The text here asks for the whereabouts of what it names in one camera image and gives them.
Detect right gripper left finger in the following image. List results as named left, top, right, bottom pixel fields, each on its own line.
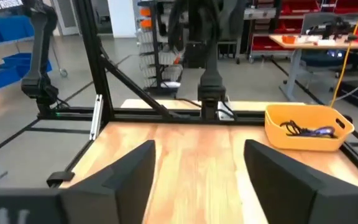
left=60, top=139, right=157, bottom=224

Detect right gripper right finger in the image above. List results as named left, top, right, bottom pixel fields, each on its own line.
left=244, top=139, right=358, bottom=224

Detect black USB-C cable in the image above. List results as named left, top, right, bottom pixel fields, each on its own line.
left=280, top=120, right=301, bottom=135
left=290, top=127, right=338, bottom=139

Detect yellow plastic bin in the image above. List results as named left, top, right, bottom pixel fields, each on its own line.
left=264, top=104, right=356, bottom=152

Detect parts shelf rack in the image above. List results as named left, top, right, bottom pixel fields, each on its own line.
left=137, top=0, right=186, bottom=94

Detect wooden desk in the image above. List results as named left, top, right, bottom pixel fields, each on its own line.
left=268, top=32, right=358, bottom=102

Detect red bin shelving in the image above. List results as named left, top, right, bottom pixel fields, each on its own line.
left=250, top=0, right=323, bottom=52

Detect blue plastic bins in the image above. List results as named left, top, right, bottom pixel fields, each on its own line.
left=0, top=15, right=35, bottom=47

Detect silver metal bracket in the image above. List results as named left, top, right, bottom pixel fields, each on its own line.
left=89, top=94, right=104, bottom=141

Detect white floor cable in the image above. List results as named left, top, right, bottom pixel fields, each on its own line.
left=334, top=71, right=358, bottom=103

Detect black aluminium table frame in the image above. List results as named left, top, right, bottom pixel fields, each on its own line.
left=37, top=0, right=358, bottom=190

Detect yellow cable with connector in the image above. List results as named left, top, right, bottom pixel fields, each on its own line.
left=329, top=0, right=358, bottom=108

